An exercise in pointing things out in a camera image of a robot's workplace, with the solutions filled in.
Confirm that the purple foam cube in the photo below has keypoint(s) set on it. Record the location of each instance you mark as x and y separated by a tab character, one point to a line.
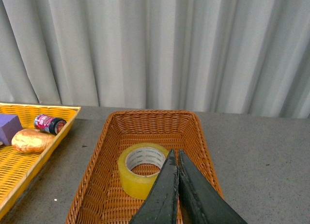
9	126

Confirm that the toy bread roll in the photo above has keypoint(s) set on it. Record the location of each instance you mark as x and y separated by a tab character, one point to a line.
31	140

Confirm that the small red jam jar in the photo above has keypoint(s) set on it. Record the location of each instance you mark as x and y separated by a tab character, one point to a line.
49	124

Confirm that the brown wicker basket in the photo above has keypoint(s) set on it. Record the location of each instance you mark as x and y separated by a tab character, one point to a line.
99	198

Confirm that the grey curtain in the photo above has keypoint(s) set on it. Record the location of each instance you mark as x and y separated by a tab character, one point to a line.
228	56

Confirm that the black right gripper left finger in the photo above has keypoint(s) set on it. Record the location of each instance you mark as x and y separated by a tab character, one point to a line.
160	206

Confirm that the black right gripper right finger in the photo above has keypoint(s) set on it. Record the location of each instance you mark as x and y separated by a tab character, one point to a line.
201	201

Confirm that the yellow packing tape roll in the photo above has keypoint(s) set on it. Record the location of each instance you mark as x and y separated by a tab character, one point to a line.
139	186

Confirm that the yellow woven basket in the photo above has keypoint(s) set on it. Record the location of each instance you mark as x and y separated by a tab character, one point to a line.
18	169

